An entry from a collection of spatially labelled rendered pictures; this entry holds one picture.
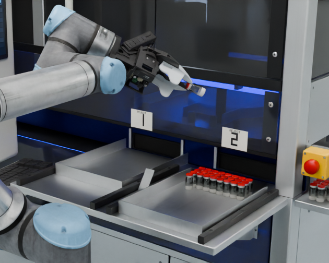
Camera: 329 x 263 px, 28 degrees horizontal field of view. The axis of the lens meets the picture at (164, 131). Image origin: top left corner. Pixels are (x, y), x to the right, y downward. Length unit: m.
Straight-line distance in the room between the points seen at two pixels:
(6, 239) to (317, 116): 0.96
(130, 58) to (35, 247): 0.47
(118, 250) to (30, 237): 0.96
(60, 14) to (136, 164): 0.76
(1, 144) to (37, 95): 1.17
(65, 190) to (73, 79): 0.66
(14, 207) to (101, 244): 0.99
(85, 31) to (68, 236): 0.46
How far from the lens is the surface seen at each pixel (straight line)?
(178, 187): 1.91
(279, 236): 1.94
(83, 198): 1.84
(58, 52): 1.46
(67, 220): 1.37
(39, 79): 1.24
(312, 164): 1.79
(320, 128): 1.98
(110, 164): 2.10
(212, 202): 1.81
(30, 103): 1.21
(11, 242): 1.44
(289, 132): 1.83
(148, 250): 2.24
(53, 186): 1.93
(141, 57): 1.50
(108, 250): 2.36
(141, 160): 2.13
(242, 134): 1.90
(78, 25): 1.48
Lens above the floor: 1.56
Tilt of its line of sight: 16 degrees down
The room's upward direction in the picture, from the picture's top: 1 degrees clockwise
